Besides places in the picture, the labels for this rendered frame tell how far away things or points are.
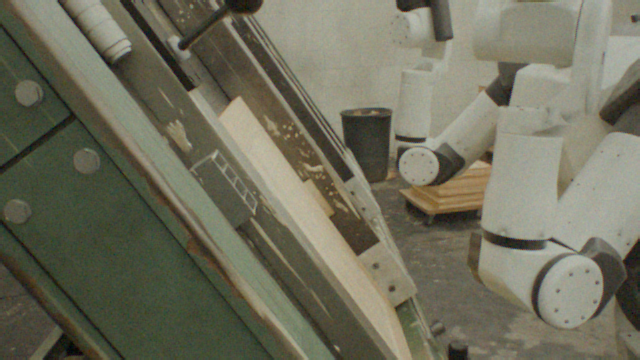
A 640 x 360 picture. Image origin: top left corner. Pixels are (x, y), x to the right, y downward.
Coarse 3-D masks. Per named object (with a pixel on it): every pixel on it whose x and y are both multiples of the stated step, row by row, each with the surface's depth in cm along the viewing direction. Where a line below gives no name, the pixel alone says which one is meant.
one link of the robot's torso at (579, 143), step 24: (624, 24) 93; (624, 48) 81; (528, 72) 94; (552, 72) 87; (624, 72) 76; (528, 96) 90; (552, 96) 83; (600, 96) 76; (600, 120) 76; (576, 144) 80; (576, 168) 81
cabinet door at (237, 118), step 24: (240, 120) 86; (240, 144) 75; (264, 144) 94; (264, 168) 82; (288, 168) 99; (288, 192) 87; (312, 216) 93; (312, 240) 81; (336, 240) 99; (336, 264) 86; (360, 264) 105; (360, 288) 92; (384, 312) 98; (384, 336) 85
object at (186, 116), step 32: (128, 32) 55; (128, 64) 56; (160, 64) 56; (160, 96) 57; (192, 96) 58; (192, 128) 58; (224, 128) 62; (192, 160) 59; (256, 192) 60; (256, 224) 61; (288, 224) 61; (288, 256) 62; (320, 256) 66; (320, 288) 63; (320, 320) 63; (352, 320) 64; (352, 352) 65; (384, 352) 65
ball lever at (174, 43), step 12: (228, 0) 51; (240, 0) 51; (252, 0) 51; (216, 12) 54; (228, 12) 54; (240, 12) 52; (252, 12) 52; (204, 24) 55; (192, 36) 56; (180, 48) 57; (180, 60) 58
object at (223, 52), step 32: (160, 0) 95; (192, 0) 95; (224, 32) 97; (224, 64) 98; (256, 64) 99; (256, 96) 99; (288, 128) 101; (288, 160) 102; (320, 160) 102; (352, 224) 106; (384, 256) 107; (384, 288) 109
